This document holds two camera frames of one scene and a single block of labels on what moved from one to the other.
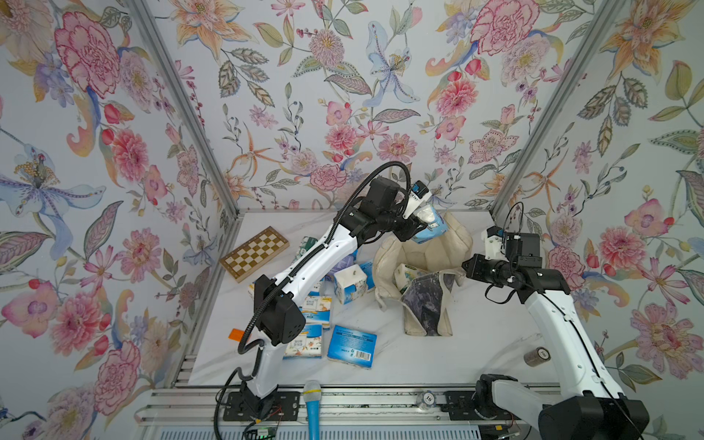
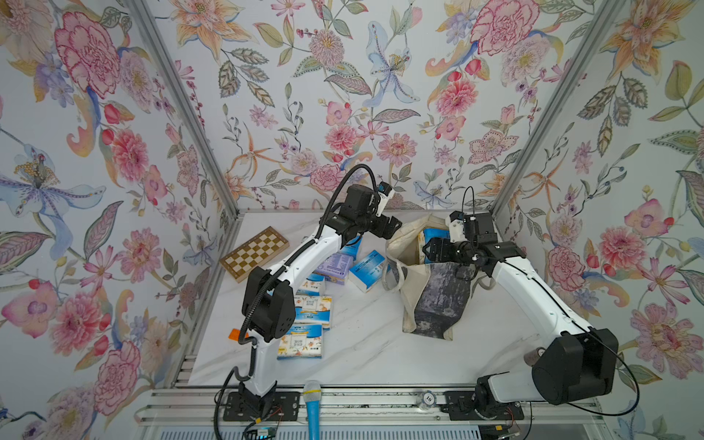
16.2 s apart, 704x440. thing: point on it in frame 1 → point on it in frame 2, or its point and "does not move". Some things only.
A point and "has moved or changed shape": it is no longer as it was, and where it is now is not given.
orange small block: x=236 y=335 does not move
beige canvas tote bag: x=427 y=300 has moved or changed shape
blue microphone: x=312 y=393 does not move
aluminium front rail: x=342 y=406 does not move
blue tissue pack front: x=353 y=346 → x=432 y=233
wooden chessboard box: x=253 y=254 does not move
